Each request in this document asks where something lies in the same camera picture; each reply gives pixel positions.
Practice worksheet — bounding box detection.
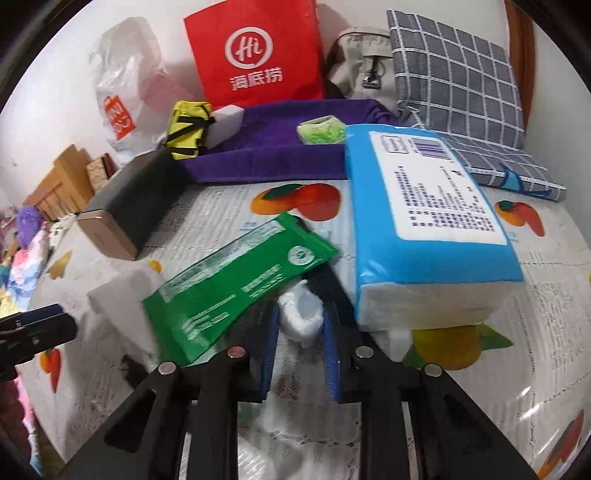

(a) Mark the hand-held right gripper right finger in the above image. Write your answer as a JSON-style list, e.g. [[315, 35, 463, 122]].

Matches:
[[302, 265, 539, 480]]

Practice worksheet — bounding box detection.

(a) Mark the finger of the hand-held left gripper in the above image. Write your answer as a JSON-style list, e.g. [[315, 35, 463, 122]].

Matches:
[[0, 315, 78, 380], [0, 304, 65, 330]]

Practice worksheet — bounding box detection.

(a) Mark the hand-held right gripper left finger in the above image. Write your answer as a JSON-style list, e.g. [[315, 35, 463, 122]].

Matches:
[[55, 300, 282, 480]]

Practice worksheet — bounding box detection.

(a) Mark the purple fabric basket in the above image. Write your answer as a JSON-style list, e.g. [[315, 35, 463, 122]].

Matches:
[[178, 98, 398, 184]]

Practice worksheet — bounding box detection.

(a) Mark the green and white tissue packet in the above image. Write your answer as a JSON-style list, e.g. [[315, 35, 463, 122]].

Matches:
[[297, 115, 347, 146]]

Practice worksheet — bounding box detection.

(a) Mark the white sponge block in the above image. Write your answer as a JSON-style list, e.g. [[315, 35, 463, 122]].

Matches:
[[205, 105, 245, 148]]

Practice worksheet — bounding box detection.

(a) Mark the yellow pouch with black straps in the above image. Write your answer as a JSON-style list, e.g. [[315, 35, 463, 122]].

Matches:
[[165, 100, 215, 161]]

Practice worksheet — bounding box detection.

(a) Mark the purple plush toy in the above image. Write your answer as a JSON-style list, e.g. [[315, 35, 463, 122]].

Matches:
[[15, 206, 44, 245]]

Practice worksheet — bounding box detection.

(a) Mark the wooden headboard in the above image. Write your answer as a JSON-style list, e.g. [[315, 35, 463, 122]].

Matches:
[[23, 144, 93, 222]]

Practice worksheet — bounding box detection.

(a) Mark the dark green box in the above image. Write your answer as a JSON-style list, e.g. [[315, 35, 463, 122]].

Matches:
[[76, 148, 185, 260]]

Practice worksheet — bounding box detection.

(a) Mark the brown book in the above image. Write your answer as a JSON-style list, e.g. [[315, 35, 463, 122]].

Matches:
[[85, 153, 118, 195]]

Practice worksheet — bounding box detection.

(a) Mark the blue tissue pack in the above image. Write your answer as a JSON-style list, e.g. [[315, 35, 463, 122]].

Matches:
[[344, 124, 525, 330]]

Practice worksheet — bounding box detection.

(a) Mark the fruit print tablecloth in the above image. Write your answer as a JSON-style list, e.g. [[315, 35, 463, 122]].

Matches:
[[14, 178, 591, 480]]

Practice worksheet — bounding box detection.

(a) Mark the white plastic shopping bag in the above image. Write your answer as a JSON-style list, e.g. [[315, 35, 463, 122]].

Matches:
[[89, 17, 185, 162]]

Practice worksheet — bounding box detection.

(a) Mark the grey checked cushion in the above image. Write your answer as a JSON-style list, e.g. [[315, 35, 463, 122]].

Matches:
[[387, 9, 568, 202]]

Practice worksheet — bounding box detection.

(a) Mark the beige canvas bag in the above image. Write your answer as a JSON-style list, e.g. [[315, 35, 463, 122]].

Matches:
[[323, 28, 402, 116]]

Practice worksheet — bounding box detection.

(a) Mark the red paper bag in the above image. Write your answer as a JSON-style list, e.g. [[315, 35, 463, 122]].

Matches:
[[183, 0, 325, 109]]

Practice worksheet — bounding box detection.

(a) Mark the brown wooden door frame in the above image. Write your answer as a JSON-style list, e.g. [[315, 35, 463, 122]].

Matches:
[[503, 0, 536, 134]]

